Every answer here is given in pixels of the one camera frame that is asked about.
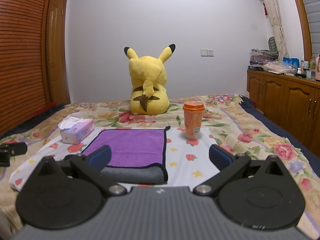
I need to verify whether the purple and grey towel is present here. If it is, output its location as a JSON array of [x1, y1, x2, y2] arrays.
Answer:
[[82, 126, 170, 184]]

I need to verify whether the wooden room door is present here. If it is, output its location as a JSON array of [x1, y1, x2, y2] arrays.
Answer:
[[46, 0, 70, 103]]

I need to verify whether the pink tissue pack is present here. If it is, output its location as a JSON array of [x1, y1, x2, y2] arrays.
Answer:
[[58, 116, 94, 145]]

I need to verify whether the floral bed blanket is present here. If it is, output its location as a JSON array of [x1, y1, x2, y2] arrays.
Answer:
[[1, 94, 319, 239]]

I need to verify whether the orange lidded cup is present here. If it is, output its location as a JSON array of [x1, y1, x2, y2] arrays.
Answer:
[[183, 101, 204, 139]]

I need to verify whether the dark blue bed sheet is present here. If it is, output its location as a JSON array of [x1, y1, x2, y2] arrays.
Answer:
[[240, 95, 320, 177]]

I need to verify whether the yellow Pikachu plush toy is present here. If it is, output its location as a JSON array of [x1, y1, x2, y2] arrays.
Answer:
[[124, 44, 176, 115]]

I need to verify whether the wooden sideboard cabinet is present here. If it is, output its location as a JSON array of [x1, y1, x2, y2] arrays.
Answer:
[[247, 70, 319, 156]]

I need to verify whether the stack of folded fabrics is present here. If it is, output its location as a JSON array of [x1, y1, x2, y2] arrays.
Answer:
[[248, 49, 278, 71]]

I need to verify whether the blue box on cabinet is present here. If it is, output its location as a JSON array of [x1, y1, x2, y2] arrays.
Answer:
[[283, 57, 300, 68]]

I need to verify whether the green fan on cabinet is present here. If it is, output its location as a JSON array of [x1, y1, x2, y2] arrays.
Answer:
[[268, 36, 278, 53]]

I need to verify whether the pink bottle on cabinet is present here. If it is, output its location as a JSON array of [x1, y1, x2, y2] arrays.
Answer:
[[315, 54, 320, 81]]

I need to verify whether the wooden slatted wardrobe door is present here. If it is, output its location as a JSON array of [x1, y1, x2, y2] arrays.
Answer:
[[1, 0, 50, 133]]

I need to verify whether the beige patterned curtain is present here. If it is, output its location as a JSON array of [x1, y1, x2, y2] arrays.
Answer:
[[263, 0, 289, 61]]

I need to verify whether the white wall switch plate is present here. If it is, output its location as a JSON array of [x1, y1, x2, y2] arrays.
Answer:
[[200, 49, 214, 57]]

